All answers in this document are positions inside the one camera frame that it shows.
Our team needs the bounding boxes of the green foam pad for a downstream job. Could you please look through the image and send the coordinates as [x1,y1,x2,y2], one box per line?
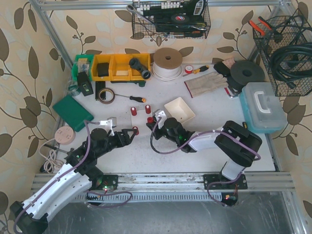
[53,95,94,132]

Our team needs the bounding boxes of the teal plastic case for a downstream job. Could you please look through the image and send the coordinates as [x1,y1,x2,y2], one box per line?
[239,82,287,134]

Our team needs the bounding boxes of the black pipe fitting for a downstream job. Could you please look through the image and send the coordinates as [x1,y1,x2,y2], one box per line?
[129,58,151,80]

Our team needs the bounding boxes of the white peg base plate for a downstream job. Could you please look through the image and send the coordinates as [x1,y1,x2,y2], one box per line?
[130,108,152,128]

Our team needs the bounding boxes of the wire basket with tools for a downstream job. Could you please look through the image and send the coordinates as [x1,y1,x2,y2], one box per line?
[126,0,211,41]

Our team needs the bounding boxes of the small hammer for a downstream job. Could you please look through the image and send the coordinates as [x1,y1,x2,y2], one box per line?
[44,144,74,155]

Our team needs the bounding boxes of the orange tipped black screwdriver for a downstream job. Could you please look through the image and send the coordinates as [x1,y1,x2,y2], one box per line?
[116,94,146,103]

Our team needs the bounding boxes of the yellow storage bin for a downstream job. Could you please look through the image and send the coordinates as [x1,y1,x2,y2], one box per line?
[91,53,151,82]

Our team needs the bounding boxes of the sandpaper sheet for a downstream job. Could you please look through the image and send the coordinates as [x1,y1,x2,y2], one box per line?
[222,58,235,69]

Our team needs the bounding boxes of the green storage bin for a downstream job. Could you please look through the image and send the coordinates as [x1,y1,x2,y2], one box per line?
[72,54,94,81]

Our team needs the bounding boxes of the brown tape roll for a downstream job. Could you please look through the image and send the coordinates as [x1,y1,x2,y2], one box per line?
[97,88,116,104]

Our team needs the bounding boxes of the red white tape roll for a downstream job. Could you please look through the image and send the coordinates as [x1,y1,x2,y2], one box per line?
[185,65,193,74]

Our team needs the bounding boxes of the red handled hex key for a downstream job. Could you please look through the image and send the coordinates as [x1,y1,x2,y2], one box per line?
[224,87,240,98]

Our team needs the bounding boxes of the black rectangular block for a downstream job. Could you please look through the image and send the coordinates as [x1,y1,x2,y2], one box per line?
[214,61,231,77]

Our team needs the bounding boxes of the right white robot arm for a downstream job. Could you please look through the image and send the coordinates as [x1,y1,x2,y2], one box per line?
[146,116,262,181]

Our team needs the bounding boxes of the orange handled pliers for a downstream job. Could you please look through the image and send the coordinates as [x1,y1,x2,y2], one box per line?
[248,16,273,37]

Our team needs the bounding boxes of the black box in bin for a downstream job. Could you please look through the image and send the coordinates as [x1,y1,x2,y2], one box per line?
[97,62,109,77]

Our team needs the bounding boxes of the white spring tray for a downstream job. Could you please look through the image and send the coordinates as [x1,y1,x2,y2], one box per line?
[164,97,195,124]

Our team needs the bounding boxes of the glass jar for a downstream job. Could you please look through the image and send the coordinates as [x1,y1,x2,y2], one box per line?
[67,80,80,97]

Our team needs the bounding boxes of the black green meter device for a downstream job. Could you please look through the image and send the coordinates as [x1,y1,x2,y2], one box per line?
[77,72,94,96]

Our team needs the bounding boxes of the large red spring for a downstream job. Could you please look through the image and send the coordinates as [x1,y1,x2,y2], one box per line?
[145,105,151,114]
[130,107,137,116]

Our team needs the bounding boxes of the round sanding disc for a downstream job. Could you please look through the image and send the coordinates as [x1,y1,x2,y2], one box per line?
[54,126,76,145]

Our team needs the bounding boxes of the white cord bundle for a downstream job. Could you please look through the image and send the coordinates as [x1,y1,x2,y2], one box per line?
[39,138,65,174]

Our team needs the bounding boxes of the white cable coil spool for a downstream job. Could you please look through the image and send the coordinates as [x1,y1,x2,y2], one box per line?
[152,48,183,82]

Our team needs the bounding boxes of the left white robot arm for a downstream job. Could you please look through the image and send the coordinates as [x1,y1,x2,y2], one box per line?
[10,120,137,234]

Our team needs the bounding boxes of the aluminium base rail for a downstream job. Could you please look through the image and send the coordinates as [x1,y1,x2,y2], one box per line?
[31,172,295,203]

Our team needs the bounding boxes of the black coiled hose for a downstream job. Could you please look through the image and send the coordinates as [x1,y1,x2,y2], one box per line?
[270,14,312,83]

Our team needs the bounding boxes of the beige work glove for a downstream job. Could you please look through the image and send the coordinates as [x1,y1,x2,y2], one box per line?
[184,72,228,98]

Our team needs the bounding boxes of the black plastic spool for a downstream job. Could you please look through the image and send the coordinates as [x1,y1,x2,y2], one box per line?
[227,60,265,91]

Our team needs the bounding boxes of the wire basket with hose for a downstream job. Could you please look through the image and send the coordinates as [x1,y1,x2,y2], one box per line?
[253,15,312,97]

